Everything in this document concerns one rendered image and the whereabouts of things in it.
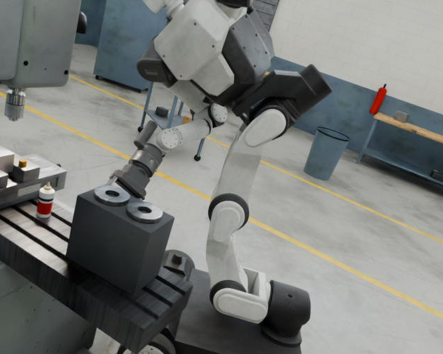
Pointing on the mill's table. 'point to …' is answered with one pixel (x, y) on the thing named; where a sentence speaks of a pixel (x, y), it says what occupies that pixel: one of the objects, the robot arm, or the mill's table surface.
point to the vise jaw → (27, 173)
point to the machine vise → (3, 184)
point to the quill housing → (46, 43)
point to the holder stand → (119, 237)
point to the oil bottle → (45, 201)
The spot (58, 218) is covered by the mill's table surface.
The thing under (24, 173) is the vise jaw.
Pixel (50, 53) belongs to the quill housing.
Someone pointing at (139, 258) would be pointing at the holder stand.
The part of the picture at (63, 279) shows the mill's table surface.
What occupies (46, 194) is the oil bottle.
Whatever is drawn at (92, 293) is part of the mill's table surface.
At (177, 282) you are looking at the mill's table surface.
